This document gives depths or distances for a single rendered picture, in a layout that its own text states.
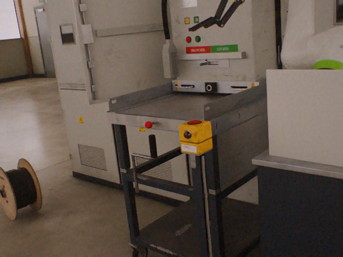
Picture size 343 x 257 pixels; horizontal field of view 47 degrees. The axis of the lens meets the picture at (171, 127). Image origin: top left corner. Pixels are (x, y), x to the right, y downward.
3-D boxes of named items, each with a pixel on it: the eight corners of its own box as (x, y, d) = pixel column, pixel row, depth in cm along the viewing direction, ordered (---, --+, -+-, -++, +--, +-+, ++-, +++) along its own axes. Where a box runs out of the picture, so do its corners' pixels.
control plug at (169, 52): (171, 78, 208) (167, 44, 203) (164, 78, 211) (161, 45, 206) (180, 76, 213) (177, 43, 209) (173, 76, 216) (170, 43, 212)
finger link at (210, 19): (211, 16, 111) (212, 18, 111) (189, 28, 111) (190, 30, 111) (214, 17, 108) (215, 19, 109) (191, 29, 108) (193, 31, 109)
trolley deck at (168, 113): (212, 136, 154) (211, 121, 152) (107, 123, 194) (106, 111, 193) (288, 101, 203) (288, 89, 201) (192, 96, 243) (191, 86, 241)
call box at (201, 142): (199, 156, 130) (196, 126, 127) (180, 153, 135) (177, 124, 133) (213, 149, 136) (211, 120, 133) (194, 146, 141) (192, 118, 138)
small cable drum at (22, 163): (-2, 211, 298) (-14, 161, 288) (26, 201, 311) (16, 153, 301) (18, 228, 268) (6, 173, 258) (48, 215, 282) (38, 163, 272)
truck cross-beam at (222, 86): (259, 94, 187) (259, 82, 186) (172, 91, 222) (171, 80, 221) (264, 92, 191) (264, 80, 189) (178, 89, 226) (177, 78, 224)
